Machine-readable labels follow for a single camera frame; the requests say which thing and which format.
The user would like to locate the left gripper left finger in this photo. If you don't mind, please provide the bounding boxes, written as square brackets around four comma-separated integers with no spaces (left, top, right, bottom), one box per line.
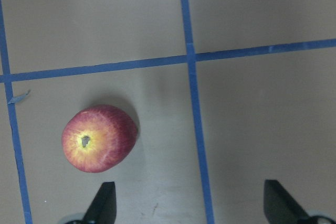
[82,182,116,224]

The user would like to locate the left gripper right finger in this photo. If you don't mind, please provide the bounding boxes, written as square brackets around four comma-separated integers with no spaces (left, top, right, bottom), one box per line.
[264,179,315,224]

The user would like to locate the red yellow apple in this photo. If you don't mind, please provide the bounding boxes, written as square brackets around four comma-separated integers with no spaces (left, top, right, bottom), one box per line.
[61,104,138,173]

